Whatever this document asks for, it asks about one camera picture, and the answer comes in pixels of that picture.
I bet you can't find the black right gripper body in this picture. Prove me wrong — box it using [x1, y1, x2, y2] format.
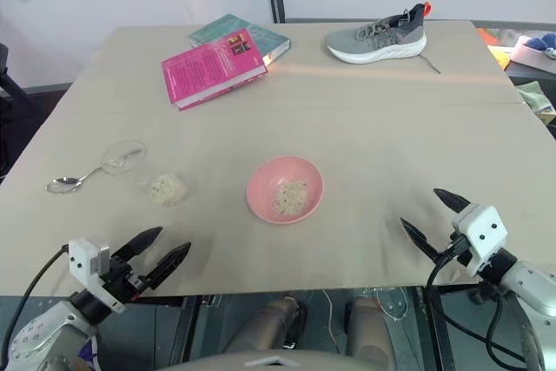
[436, 231, 475, 268]

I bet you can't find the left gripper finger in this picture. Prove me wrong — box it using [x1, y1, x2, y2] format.
[144, 241, 193, 291]
[111, 226, 164, 262]

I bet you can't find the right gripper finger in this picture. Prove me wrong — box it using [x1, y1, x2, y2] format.
[400, 216, 448, 265]
[433, 188, 473, 215]

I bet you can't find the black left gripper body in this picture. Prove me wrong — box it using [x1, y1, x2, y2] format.
[102, 254, 154, 303]

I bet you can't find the clear plastic cup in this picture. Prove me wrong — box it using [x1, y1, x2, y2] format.
[101, 139, 189, 209]

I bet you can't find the metal spoon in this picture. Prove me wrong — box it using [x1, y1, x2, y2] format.
[44, 149, 145, 195]

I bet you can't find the grey-brown rounded shape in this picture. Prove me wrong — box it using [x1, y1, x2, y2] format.
[223, 296, 310, 355]
[346, 295, 394, 366]

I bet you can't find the pink bowl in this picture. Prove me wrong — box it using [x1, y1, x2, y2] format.
[246, 155, 326, 226]

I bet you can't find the green cloth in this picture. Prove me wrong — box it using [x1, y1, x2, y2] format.
[515, 83, 556, 125]

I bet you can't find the pale grey robot torso edge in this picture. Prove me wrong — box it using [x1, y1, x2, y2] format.
[154, 348, 394, 371]

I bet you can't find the orange packet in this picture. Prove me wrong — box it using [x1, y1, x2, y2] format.
[475, 27, 516, 71]

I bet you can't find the white box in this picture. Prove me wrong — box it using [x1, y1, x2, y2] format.
[509, 34, 556, 71]

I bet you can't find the grey sneaker with white sole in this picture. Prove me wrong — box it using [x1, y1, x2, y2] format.
[324, 0, 442, 75]

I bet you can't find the blue yarn ball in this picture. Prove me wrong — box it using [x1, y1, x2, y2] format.
[524, 31, 556, 60]

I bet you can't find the pink book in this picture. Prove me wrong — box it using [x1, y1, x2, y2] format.
[160, 27, 269, 112]

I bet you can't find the teal book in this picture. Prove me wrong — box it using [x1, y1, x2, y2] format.
[187, 13, 293, 66]

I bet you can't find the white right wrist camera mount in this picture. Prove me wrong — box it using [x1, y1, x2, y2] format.
[451, 204, 509, 279]

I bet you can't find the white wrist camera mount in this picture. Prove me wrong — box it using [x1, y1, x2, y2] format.
[451, 204, 509, 279]
[67, 238, 127, 314]

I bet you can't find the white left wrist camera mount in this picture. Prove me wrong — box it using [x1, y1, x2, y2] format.
[67, 238, 127, 314]

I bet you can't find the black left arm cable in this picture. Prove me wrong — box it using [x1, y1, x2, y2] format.
[0, 245, 70, 348]

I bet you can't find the thin white cable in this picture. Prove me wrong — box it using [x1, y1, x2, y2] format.
[321, 290, 345, 351]

